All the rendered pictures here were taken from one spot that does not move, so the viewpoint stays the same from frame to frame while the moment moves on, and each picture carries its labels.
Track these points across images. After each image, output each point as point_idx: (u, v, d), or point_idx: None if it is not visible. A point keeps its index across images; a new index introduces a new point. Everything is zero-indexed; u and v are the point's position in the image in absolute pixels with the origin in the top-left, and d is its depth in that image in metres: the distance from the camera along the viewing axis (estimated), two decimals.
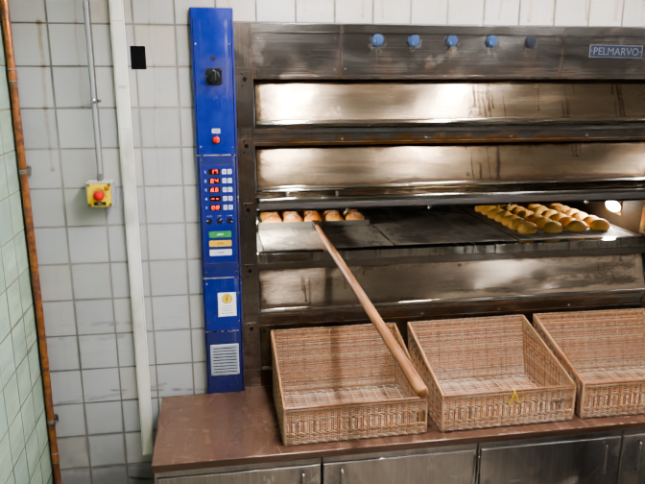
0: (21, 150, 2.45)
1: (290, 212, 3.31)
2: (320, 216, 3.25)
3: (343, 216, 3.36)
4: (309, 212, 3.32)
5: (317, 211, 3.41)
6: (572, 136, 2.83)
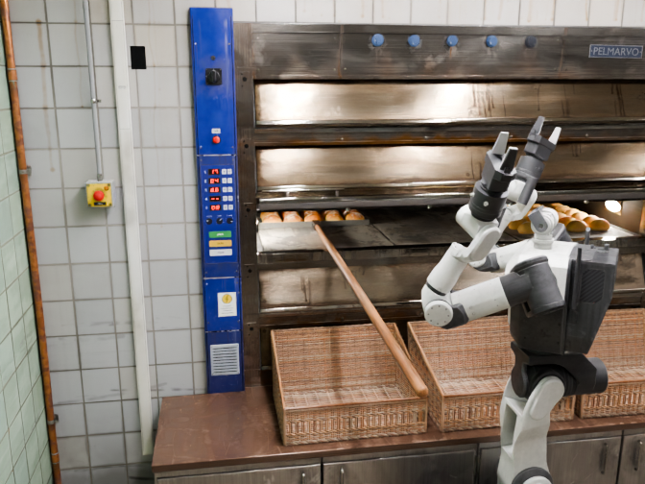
0: (21, 150, 2.45)
1: (290, 212, 3.31)
2: (320, 216, 3.25)
3: (343, 216, 3.36)
4: (309, 212, 3.32)
5: (317, 211, 3.41)
6: (572, 136, 2.83)
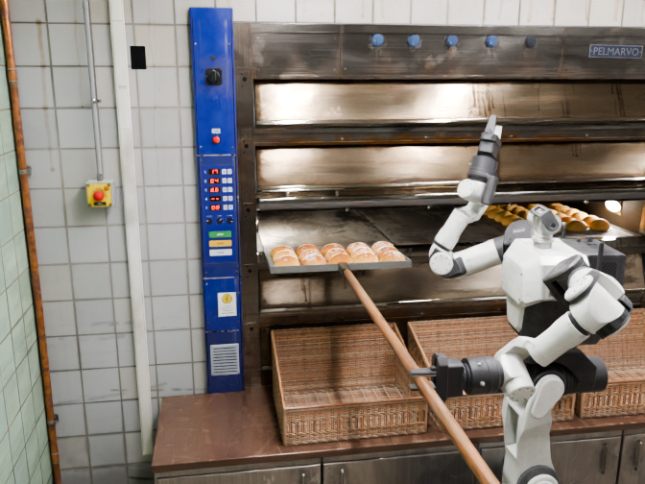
0: (21, 150, 2.45)
1: (309, 252, 2.57)
2: (348, 256, 2.52)
3: (376, 255, 2.63)
4: (334, 251, 2.59)
5: (343, 249, 2.68)
6: (572, 136, 2.83)
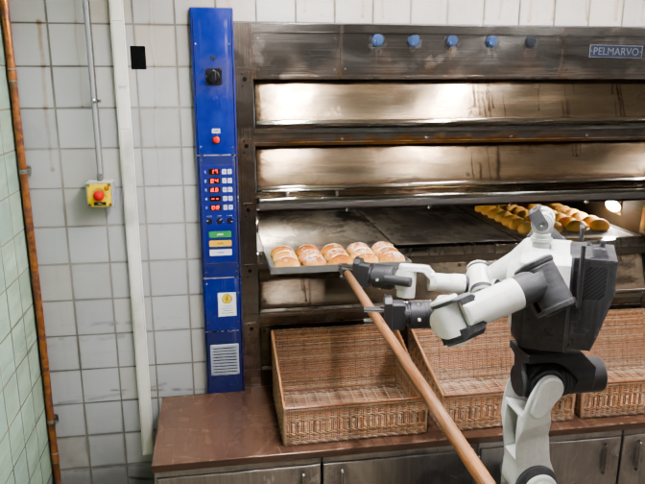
0: (21, 150, 2.45)
1: (309, 252, 2.57)
2: (348, 257, 2.52)
3: (376, 255, 2.63)
4: (334, 252, 2.59)
5: (343, 249, 2.68)
6: (572, 136, 2.83)
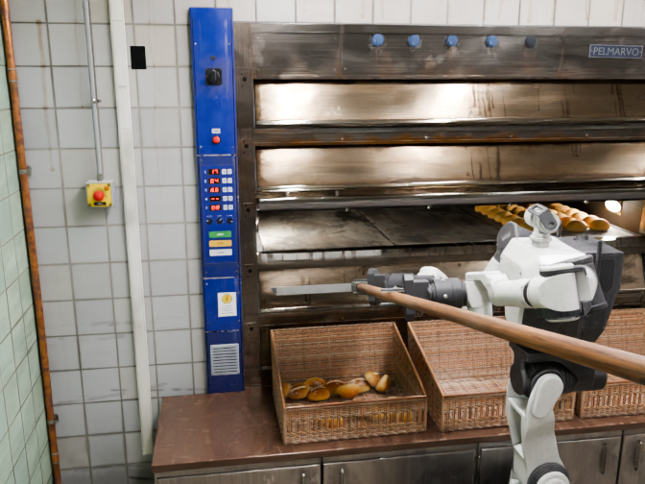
0: (21, 150, 2.45)
1: None
2: (344, 395, 2.71)
3: None
4: (352, 406, 2.57)
5: None
6: (572, 136, 2.83)
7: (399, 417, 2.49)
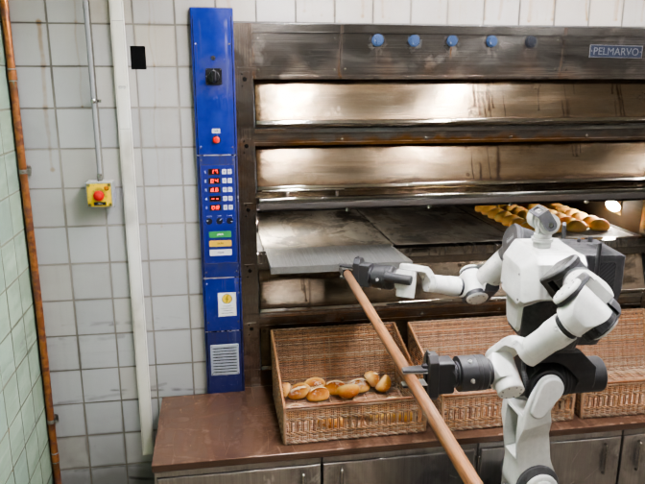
0: (21, 150, 2.45)
1: None
2: (344, 395, 2.71)
3: None
4: (352, 406, 2.57)
5: None
6: (572, 136, 2.83)
7: (399, 417, 2.49)
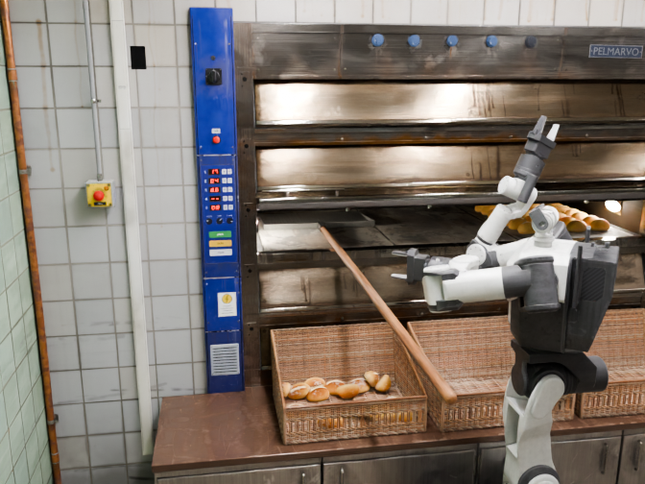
0: (21, 150, 2.45)
1: None
2: (344, 395, 2.71)
3: None
4: (352, 406, 2.57)
5: None
6: (572, 136, 2.83)
7: (399, 417, 2.49)
